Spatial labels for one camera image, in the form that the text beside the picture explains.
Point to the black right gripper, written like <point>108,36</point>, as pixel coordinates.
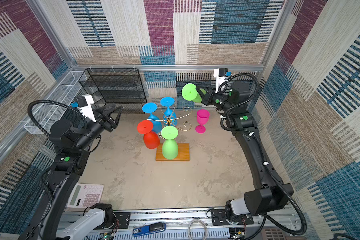
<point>207,98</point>

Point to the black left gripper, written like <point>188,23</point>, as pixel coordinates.
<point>108,124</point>

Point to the green wine glass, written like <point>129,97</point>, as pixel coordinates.
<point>190,93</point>
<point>170,146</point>

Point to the magenta wine glass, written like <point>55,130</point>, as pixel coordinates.
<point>202,119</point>

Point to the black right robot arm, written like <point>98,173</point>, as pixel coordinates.
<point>270,193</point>

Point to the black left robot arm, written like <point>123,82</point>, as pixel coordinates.
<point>72,147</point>

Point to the back blue wine glass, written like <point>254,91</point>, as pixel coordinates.
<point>169,102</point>

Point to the blue wine glass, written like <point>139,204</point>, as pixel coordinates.
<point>150,108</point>
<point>169,102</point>

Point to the left blue wine glass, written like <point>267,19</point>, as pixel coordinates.
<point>150,108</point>

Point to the red wine glass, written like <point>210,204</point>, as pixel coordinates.
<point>151,139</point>

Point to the wooden rack base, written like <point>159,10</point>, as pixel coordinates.
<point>183,153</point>

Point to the black mesh shelf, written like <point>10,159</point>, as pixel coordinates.
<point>123,87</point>

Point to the white pink calculator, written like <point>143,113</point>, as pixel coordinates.
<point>85,195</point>

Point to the blue black stapler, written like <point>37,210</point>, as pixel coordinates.
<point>149,229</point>

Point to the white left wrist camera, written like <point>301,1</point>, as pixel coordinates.
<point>84,105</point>

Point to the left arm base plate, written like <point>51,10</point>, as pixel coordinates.
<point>121,220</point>

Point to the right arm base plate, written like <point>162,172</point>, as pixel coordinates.
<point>219,217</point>

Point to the aluminium mounting rail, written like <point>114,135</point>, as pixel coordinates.
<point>182,224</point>

